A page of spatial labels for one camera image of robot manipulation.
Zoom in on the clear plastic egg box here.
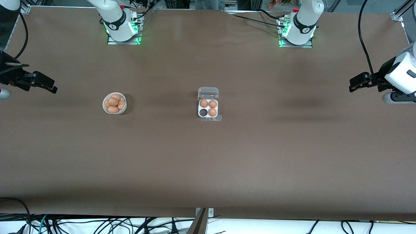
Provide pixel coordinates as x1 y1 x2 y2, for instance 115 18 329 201
197 87 222 122

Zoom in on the white round bowl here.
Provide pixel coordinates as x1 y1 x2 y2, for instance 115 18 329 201
103 92 127 115

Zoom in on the table cover sheet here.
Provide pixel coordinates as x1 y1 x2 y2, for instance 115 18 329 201
0 6 416 222

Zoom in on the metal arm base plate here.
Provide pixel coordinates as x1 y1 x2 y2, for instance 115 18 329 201
107 15 142 45
279 16 313 48

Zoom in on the teal cable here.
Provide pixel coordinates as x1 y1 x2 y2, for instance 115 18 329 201
37 214 49 234

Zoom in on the grey camera pole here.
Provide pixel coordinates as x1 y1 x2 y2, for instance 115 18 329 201
187 208 208 234

